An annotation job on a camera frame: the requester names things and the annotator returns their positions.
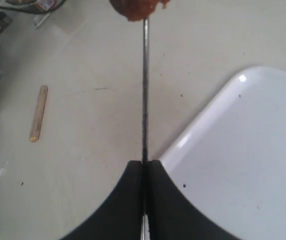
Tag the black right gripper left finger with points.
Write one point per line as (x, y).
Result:
(120, 216)

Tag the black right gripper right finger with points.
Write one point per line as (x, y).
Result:
(171, 216)

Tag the thin metal skewer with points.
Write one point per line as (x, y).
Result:
(145, 121)

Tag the dark brown rounded block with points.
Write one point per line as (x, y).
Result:
(137, 10)

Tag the white plastic tray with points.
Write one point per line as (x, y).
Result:
(230, 162)

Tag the flat wooden stick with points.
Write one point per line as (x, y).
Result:
(38, 114)

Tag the colourful package at edge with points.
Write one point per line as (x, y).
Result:
(36, 6)

